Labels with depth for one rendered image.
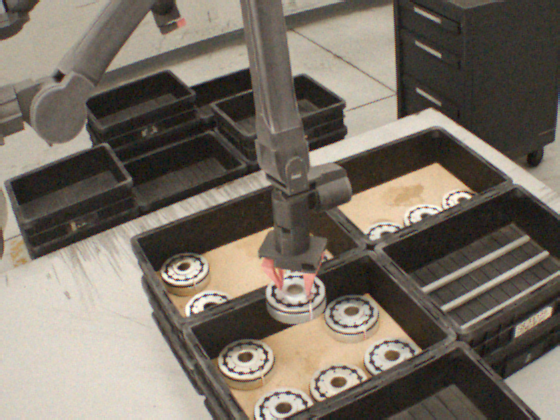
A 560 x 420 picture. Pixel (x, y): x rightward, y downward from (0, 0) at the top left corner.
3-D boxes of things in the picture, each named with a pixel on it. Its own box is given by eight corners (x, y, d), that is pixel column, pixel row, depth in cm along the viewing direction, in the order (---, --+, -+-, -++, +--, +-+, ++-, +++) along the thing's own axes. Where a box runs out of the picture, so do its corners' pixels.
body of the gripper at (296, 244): (270, 238, 131) (267, 202, 127) (328, 246, 128) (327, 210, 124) (257, 261, 126) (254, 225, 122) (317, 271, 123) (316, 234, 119)
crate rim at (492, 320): (459, 346, 126) (460, 337, 125) (370, 256, 148) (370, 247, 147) (606, 260, 139) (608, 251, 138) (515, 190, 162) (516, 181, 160)
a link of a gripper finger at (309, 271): (287, 276, 135) (284, 233, 130) (326, 282, 133) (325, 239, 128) (275, 301, 130) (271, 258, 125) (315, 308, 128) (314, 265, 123)
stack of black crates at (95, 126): (122, 228, 291) (99, 129, 265) (100, 192, 313) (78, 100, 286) (212, 193, 305) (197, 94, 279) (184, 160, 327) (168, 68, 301)
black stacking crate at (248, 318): (261, 476, 119) (253, 439, 112) (192, 368, 140) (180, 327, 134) (453, 381, 132) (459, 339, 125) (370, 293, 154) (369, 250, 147)
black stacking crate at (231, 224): (191, 367, 141) (180, 326, 134) (139, 280, 163) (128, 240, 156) (369, 292, 154) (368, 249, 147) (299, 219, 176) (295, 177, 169)
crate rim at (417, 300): (254, 446, 113) (252, 438, 111) (181, 334, 135) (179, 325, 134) (459, 346, 126) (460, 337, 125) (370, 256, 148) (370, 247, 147)
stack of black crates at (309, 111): (260, 245, 276) (246, 137, 250) (223, 205, 298) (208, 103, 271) (353, 206, 290) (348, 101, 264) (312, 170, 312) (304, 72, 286)
